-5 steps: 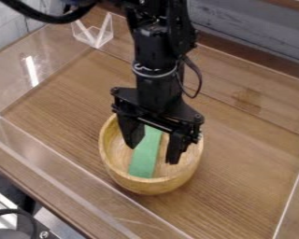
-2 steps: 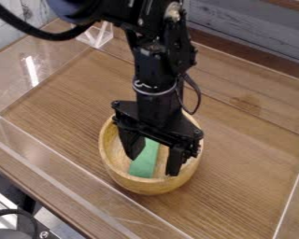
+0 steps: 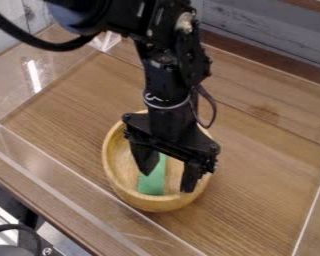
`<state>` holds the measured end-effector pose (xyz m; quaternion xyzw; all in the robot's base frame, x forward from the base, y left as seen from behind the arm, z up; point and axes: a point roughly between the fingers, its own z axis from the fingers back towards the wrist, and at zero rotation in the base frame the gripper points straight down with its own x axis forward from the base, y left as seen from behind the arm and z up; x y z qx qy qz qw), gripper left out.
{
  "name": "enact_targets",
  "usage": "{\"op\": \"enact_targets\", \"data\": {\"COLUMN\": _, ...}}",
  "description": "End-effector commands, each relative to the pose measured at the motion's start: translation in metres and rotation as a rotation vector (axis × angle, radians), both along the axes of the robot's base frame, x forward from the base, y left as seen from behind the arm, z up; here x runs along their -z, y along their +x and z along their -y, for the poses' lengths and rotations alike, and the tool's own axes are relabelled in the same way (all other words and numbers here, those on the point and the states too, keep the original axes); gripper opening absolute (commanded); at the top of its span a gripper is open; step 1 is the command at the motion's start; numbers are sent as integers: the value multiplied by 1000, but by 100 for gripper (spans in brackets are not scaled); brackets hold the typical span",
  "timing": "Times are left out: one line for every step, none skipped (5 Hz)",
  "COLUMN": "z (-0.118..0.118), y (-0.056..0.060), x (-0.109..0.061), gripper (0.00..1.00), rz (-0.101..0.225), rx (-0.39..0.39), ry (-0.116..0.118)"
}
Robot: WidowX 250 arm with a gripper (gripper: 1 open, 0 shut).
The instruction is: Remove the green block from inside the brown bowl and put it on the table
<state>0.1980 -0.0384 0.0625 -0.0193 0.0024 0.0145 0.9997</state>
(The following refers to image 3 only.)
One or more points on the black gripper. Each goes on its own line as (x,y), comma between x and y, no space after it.
(184,143)

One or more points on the green rectangular block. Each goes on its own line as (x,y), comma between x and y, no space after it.
(152,184)

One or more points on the brown wooden bowl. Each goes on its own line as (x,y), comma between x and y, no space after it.
(121,172)

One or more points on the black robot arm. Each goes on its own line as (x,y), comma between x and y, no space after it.
(165,32)

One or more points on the black metal table frame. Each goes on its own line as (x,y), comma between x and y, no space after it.
(30,244)

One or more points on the clear acrylic corner bracket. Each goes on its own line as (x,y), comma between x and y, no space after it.
(105,40)

